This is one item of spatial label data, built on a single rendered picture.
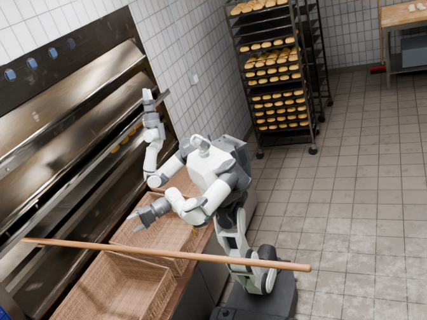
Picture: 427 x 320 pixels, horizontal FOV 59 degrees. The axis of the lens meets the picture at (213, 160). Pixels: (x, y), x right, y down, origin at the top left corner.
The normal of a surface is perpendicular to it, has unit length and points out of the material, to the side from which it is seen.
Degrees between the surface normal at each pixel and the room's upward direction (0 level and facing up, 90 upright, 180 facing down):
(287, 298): 0
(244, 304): 0
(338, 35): 90
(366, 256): 0
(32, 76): 90
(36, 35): 90
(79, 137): 70
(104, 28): 90
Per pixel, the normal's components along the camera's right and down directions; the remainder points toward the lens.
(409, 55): -0.35, 0.56
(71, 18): 0.90, -0.04
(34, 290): 0.75, -0.32
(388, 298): -0.27, -0.83
